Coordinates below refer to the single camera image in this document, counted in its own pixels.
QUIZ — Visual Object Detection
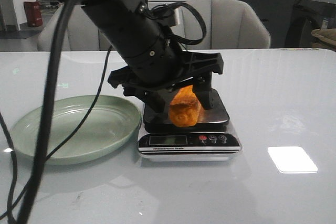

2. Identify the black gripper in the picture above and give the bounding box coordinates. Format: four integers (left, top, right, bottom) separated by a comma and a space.
108, 50, 224, 114

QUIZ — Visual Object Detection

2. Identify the orange corn cob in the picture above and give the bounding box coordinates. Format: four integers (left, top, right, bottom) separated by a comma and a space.
169, 85, 201, 127

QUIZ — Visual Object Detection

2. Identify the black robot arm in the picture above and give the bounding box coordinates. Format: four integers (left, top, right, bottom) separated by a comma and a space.
43, 0, 223, 112

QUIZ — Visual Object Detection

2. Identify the digital kitchen scale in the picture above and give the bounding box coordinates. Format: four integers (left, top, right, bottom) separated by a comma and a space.
138, 90, 243, 162

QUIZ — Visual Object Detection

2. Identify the light green plate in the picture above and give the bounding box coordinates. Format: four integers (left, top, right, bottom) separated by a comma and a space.
9, 95, 142, 166

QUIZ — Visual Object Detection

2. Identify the right grey armchair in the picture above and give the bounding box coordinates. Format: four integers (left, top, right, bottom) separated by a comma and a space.
186, 0, 271, 50

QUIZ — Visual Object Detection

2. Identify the grey armchair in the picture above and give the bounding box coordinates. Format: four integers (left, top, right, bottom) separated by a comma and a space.
186, 0, 271, 50
37, 5, 111, 51

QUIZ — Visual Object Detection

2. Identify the left grey armchair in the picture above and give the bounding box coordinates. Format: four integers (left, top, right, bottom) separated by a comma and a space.
37, 5, 111, 51

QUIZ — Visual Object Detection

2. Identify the dark grey counter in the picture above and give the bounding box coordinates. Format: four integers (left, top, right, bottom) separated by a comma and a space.
240, 0, 335, 48

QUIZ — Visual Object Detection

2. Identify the red trash bin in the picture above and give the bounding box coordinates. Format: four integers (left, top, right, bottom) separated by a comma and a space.
24, 1, 43, 27

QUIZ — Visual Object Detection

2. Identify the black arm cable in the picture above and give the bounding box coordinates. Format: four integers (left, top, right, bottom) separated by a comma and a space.
0, 0, 111, 224

